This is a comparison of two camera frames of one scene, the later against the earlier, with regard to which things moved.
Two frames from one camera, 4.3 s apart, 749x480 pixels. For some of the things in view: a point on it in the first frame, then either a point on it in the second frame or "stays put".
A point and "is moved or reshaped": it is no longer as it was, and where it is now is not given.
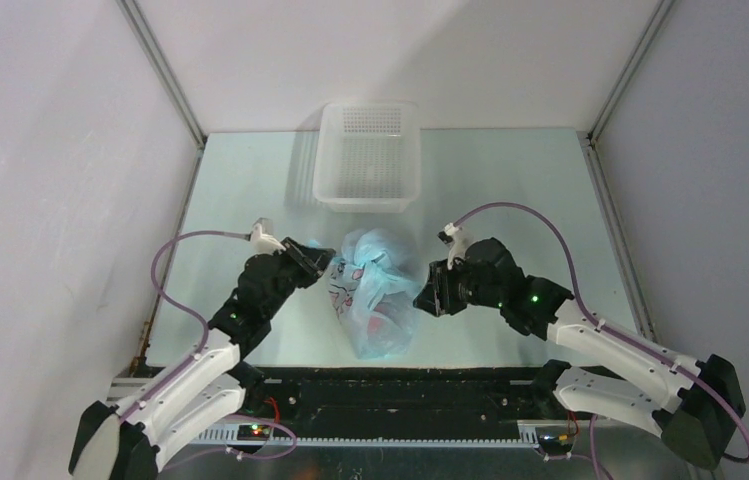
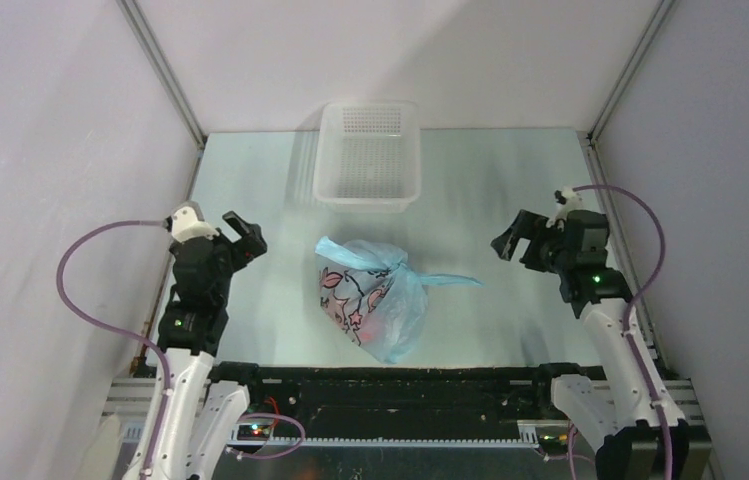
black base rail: (492, 405) stays put
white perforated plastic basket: (368, 156) stays put
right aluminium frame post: (650, 32) stays put
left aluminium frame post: (164, 72) stays put
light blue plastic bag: (373, 289) is moved or reshaped
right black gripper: (436, 295) → (528, 225)
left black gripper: (309, 260) → (247, 248)
